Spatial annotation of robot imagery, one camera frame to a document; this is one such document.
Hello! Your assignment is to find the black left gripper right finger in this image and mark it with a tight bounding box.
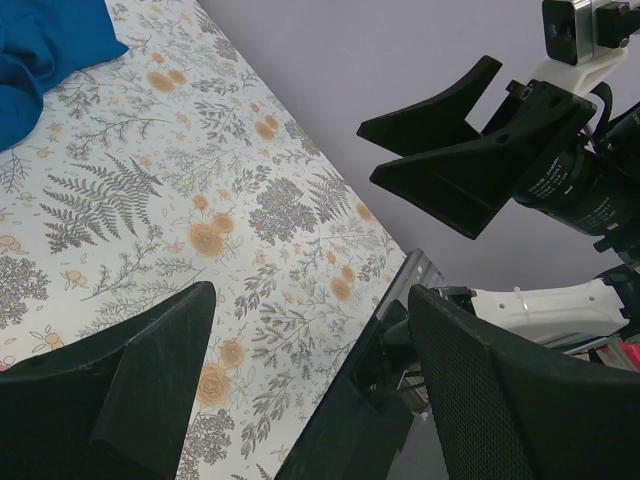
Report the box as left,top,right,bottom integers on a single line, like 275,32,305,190
408,285,639,479

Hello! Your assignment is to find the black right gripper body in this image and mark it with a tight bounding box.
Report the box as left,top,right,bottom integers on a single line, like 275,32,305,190
483,80,639,250

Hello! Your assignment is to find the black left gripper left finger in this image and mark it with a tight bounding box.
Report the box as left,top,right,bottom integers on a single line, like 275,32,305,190
1,281,216,479

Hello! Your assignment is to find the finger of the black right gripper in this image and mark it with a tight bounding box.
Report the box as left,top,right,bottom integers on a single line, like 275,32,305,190
370,134,530,240
356,55,502,155

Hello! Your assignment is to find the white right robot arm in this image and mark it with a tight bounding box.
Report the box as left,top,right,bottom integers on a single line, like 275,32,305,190
357,49,639,367

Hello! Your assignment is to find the floral tablecloth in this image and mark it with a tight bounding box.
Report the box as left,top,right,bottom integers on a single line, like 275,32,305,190
1,1,404,479

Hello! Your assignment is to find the blue cloth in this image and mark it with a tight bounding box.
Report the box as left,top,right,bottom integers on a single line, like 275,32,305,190
1,0,128,151

